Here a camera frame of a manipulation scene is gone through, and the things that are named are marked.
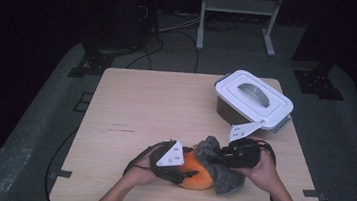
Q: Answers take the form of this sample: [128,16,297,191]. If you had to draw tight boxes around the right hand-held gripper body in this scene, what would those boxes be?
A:
[219,115,266,172]

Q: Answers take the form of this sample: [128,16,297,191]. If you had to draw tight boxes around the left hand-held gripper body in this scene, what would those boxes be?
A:
[147,137,187,185]

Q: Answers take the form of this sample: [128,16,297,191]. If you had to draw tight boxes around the orange plush toy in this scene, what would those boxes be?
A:
[173,149,219,193]

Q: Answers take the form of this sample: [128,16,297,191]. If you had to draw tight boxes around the grey cloth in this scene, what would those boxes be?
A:
[189,134,251,198]

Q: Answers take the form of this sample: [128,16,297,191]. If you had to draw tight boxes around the clear brown storage box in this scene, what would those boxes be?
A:
[212,72,297,135]

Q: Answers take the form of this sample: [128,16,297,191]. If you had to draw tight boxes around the white lid with grey handle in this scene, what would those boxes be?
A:
[210,66,298,134]

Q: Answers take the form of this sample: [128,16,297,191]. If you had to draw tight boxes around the person's right hand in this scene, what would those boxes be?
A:
[229,135,286,195]

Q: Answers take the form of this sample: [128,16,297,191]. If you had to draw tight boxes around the person's left hand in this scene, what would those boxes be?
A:
[121,149,162,190]

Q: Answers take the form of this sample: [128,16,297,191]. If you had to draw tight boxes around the black tape strip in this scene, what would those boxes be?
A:
[49,167,73,183]
[301,188,328,201]

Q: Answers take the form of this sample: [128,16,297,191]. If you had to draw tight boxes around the black stand base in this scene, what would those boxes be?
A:
[67,47,119,83]
[291,56,349,102]

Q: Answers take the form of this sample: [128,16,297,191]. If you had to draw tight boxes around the black tape square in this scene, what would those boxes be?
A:
[73,91,95,114]

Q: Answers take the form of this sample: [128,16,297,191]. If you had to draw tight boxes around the white metal stand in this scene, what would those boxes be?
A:
[195,0,286,60]

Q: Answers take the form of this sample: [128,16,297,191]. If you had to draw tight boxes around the right hand-held gripper cable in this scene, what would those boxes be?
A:
[249,139,356,201]

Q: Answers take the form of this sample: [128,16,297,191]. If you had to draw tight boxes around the hand-held gripper cable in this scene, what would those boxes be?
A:
[122,135,170,183]
[249,139,356,201]

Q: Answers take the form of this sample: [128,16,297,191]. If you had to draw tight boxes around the left hand-held gripper cable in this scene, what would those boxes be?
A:
[122,135,170,183]

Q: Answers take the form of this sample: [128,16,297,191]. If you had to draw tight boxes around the black floor cable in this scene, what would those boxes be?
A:
[126,34,166,73]
[166,28,203,74]

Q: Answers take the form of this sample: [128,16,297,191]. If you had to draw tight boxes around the long black cable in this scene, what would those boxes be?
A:
[42,126,79,201]

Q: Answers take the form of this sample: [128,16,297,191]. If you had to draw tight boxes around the white floor cables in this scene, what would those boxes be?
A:
[158,10,203,37]

